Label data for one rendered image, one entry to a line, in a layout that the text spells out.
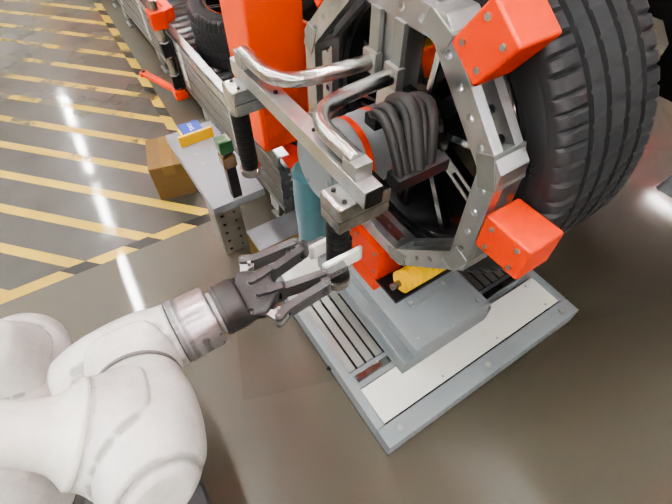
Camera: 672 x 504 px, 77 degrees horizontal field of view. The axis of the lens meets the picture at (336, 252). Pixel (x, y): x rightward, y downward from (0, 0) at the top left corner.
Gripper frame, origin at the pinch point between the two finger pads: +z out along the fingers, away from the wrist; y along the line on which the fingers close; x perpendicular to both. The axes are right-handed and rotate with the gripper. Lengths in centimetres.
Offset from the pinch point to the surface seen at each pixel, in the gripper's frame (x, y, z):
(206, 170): -38, -76, 0
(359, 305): -66, -21, 23
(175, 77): -65, -188, 21
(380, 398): -75, 5, 13
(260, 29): 5, -65, 20
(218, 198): -38, -62, -2
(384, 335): -68, -9, 24
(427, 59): -19, -65, 79
